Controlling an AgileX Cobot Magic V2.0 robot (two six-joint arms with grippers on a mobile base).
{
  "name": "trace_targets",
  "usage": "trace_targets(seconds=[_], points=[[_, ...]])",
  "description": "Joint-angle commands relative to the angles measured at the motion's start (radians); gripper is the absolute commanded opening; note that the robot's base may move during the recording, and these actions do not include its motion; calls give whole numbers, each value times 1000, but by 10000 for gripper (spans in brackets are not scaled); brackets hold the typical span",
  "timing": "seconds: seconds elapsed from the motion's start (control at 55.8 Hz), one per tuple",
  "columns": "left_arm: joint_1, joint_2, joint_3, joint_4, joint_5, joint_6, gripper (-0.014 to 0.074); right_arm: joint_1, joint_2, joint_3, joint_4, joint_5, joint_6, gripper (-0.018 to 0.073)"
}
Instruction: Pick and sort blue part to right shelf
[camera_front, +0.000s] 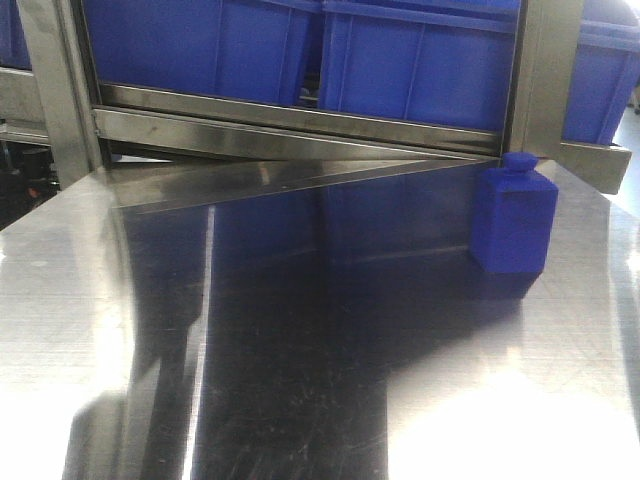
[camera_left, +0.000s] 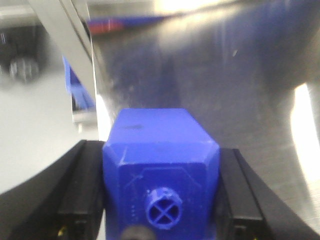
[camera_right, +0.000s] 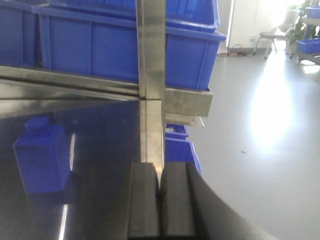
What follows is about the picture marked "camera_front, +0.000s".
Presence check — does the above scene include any blue bottle-shaped part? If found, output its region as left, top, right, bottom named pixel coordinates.
left=469, top=152, right=559, bottom=274

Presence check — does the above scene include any stainless steel shelf rack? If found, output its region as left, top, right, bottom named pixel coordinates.
left=1, top=1, right=631, bottom=194

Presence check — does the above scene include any blue plastic bin left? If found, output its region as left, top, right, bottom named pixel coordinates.
left=83, top=1, right=321, bottom=106

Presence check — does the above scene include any blue plastic bin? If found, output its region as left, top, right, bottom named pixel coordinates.
left=318, top=1, right=518, bottom=132
left=563, top=1, right=639, bottom=145
left=83, top=1, right=321, bottom=106

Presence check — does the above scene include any blue plastic bin middle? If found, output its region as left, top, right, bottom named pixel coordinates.
left=318, top=1, right=518, bottom=132

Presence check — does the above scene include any blue plastic bin right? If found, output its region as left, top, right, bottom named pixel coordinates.
left=563, top=1, right=639, bottom=145

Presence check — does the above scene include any blue bin far left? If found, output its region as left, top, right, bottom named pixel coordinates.
left=0, top=0, right=31, bottom=70

